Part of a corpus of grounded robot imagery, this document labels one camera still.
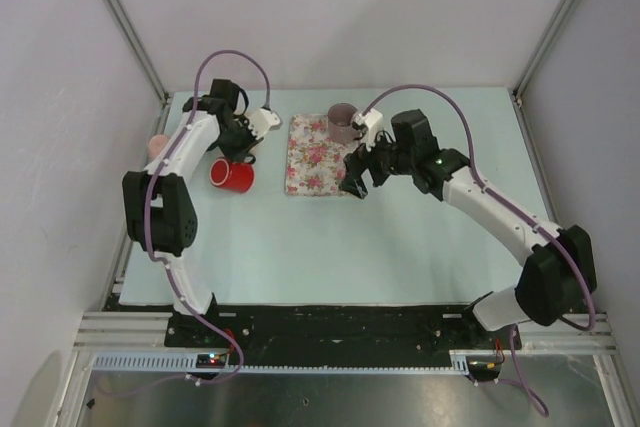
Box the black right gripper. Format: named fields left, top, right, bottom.
left=339, top=125, right=415, bottom=199

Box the purple mug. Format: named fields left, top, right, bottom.
left=327, top=103, right=359, bottom=145

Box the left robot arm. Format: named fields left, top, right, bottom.
left=122, top=79, right=265, bottom=346

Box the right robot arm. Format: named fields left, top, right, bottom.
left=339, top=109, right=597, bottom=348

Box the pink ceramic mug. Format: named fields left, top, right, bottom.
left=147, top=134, right=170, bottom=161

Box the floral pattern tray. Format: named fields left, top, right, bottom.
left=284, top=114, right=359, bottom=197

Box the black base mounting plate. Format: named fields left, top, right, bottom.
left=165, top=304, right=511, bottom=349

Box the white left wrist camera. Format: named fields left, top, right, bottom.
left=248, top=108, right=282, bottom=140

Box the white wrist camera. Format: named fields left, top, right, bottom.
left=350, top=109, right=384, bottom=151
left=248, top=108, right=282, bottom=140

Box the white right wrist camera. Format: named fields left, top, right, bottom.
left=350, top=109, right=384, bottom=151

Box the grey slotted cable duct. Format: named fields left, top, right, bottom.
left=93, top=352, right=498, bottom=375

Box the aluminium frame rail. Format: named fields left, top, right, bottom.
left=74, top=312, right=618, bottom=355

